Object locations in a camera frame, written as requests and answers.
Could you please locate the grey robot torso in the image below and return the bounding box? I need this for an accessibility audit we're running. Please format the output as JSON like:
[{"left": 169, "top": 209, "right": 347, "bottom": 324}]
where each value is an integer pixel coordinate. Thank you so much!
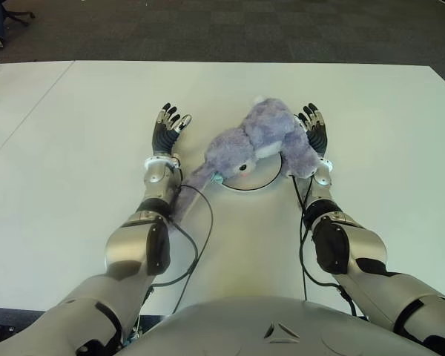
[{"left": 114, "top": 296, "right": 445, "bottom": 356}]

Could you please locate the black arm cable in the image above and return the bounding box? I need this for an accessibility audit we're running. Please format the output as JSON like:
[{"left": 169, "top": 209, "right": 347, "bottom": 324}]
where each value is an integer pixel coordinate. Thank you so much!
[
  {"left": 289, "top": 174, "right": 359, "bottom": 318},
  {"left": 133, "top": 174, "right": 214, "bottom": 334}
]

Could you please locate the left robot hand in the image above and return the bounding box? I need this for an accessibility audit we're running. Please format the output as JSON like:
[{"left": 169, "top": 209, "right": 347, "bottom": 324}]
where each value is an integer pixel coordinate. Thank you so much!
[{"left": 150, "top": 102, "right": 193, "bottom": 157}]

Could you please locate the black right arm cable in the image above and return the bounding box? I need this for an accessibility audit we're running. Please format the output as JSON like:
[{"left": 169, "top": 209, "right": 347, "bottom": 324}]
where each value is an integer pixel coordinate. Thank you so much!
[{"left": 289, "top": 174, "right": 359, "bottom": 318}]

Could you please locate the white plate black rim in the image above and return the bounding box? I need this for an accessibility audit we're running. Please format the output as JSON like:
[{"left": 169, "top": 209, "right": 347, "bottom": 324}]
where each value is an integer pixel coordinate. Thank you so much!
[{"left": 220, "top": 151, "right": 285, "bottom": 194}]

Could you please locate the black office chair base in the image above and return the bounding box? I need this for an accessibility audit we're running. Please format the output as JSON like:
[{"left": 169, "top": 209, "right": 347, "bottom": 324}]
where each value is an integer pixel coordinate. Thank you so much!
[{"left": 1, "top": 9, "right": 36, "bottom": 27}]

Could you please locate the purple plush bunny doll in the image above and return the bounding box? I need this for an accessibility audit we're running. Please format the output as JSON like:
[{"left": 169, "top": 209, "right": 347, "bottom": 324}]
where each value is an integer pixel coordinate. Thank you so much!
[{"left": 170, "top": 95, "right": 320, "bottom": 225}]

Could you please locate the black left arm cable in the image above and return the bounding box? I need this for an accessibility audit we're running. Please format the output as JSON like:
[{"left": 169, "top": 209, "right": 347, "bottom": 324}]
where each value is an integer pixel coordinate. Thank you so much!
[{"left": 133, "top": 174, "right": 214, "bottom": 334}]

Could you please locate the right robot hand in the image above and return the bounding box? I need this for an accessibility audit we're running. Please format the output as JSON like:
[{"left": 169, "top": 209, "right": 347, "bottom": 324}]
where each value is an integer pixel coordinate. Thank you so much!
[{"left": 294, "top": 102, "right": 329, "bottom": 161}]

